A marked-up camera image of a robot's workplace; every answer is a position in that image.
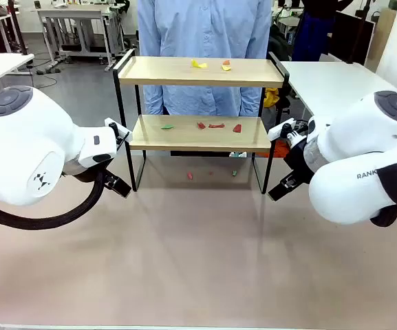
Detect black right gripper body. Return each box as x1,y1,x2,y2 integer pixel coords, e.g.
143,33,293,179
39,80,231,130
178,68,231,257
283,139,315,186

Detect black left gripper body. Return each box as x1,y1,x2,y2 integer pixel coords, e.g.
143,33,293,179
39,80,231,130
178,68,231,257
96,162,117,179

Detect person's right forearm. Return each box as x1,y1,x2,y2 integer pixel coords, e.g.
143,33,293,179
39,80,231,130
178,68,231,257
142,85,167,116

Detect person's left forearm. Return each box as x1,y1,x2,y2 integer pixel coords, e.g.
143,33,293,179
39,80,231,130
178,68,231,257
239,87,265,118

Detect orange fabric item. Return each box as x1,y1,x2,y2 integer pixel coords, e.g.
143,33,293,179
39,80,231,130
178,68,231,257
272,141,290,159

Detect yellow bag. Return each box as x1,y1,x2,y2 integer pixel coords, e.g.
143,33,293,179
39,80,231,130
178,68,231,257
264,87,281,108

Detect person in blue trousers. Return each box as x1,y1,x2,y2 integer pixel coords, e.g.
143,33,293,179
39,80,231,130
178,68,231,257
291,0,352,63

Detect black partition panel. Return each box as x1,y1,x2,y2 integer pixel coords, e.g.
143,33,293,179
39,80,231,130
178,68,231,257
330,11,375,65

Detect tan cardboard box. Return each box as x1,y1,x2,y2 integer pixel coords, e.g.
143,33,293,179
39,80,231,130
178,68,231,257
365,7,397,69

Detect grey height adjustable desk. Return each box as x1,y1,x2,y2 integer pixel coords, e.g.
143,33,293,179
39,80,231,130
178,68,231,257
32,5,118,68

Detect person in blue shirt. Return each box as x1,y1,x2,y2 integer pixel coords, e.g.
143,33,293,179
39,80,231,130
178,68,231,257
136,0,273,118

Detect black pole stand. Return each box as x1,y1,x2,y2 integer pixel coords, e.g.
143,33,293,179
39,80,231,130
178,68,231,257
7,0,29,56

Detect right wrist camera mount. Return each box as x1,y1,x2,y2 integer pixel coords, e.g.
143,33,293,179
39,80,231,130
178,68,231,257
267,118,299,142

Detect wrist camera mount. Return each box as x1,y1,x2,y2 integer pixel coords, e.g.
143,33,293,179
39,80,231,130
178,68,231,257
103,117,131,145
267,118,299,142

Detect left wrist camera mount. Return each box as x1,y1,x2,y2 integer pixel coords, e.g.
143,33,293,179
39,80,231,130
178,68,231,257
103,117,131,145

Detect black floor cable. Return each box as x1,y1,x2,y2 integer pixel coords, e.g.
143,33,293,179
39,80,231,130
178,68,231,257
29,61,58,89

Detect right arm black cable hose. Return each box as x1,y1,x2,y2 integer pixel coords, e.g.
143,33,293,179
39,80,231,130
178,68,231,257
369,202,397,228

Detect black frame wooden shelf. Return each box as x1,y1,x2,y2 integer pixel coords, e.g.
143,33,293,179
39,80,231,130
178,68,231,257
112,48,291,195

